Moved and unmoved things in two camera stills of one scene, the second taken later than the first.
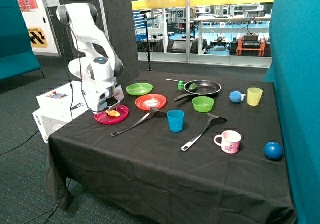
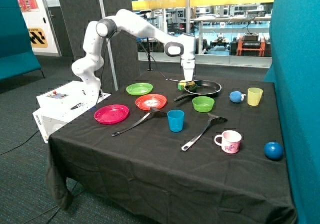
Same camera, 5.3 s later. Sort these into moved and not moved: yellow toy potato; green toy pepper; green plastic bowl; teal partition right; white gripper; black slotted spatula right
Moved: white gripper; yellow toy potato
Not moved: green plastic bowl; green toy pepper; teal partition right; black slotted spatula right
